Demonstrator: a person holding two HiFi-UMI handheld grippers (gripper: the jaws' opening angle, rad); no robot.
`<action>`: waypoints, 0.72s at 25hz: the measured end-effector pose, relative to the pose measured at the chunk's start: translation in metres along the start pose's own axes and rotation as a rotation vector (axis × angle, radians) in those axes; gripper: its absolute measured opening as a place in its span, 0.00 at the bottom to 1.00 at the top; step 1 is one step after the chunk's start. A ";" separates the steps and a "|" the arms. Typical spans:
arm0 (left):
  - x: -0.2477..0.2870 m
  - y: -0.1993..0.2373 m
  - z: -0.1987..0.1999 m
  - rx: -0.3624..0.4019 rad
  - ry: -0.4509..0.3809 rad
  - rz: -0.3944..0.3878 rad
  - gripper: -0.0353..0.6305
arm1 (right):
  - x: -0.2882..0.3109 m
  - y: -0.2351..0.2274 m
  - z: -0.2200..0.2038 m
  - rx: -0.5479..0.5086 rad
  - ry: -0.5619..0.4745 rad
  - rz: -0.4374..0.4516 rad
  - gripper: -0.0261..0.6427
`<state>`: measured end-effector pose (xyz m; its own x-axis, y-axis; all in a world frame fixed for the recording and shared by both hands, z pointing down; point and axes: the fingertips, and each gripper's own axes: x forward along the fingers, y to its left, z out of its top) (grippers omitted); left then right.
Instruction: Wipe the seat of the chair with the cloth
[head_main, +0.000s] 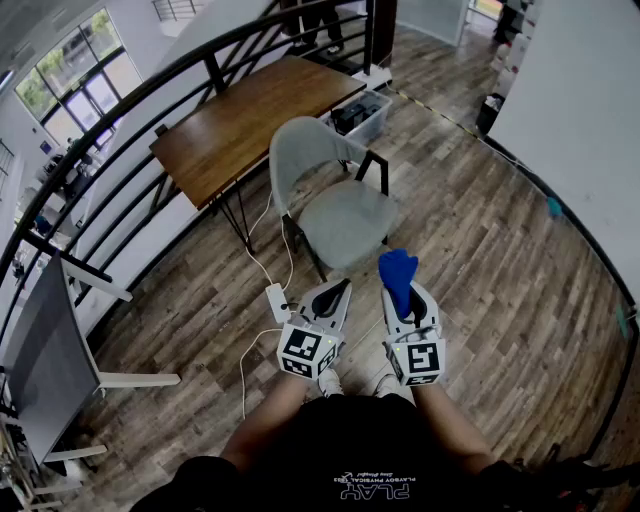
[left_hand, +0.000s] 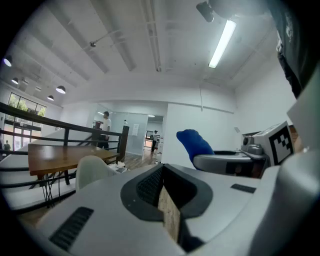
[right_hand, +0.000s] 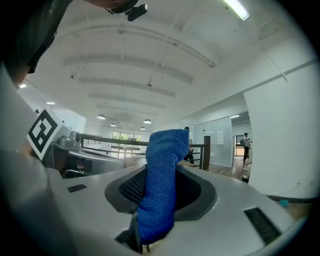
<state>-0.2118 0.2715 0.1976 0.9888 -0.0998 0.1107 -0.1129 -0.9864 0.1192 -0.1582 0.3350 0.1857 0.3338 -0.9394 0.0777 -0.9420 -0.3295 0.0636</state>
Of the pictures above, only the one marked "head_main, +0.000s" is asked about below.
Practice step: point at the grey panel on white stand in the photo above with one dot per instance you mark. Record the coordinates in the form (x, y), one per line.
(45, 350)

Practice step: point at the person's right white shoe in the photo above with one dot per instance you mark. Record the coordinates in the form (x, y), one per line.
(387, 387)

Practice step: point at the grey fabric chair seat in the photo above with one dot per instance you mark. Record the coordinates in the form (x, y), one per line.
(345, 220)

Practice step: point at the dark brown pillar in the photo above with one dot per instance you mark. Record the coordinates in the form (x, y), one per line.
(382, 35)

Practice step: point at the grey upholstered chair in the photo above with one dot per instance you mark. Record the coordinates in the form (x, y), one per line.
(300, 145)

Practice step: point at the person's right forearm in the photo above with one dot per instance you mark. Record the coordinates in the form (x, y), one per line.
(450, 425)

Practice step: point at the person's black shirt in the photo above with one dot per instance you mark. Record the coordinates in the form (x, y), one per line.
(350, 450)

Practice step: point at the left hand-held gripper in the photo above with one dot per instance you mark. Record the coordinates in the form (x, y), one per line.
(307, 350)

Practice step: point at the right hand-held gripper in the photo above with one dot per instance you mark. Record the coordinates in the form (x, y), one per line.
(417, 360)

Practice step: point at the person's left forearm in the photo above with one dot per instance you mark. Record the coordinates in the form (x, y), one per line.
(265, 425)

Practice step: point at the large black-framed window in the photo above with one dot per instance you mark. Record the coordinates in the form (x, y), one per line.
(75, 65)

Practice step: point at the white power strip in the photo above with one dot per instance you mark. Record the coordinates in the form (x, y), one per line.
(276, 300)

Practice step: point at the clear plastic storage box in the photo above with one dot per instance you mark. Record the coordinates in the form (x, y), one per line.
(372, 125)

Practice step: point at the blue cloth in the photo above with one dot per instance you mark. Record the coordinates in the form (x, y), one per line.
(395, 272)

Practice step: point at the black metal railing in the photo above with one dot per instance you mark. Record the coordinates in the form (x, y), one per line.
(215, 72)

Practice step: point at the small teal object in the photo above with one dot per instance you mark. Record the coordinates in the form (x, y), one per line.
(555, 207)

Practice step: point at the brown wooden table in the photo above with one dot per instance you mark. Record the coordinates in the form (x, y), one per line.
(250, 120)

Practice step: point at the frosted glass partition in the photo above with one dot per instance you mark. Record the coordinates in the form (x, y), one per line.
(430, 20)

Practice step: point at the black trash bin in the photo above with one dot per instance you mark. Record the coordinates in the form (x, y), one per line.
(487, 120)

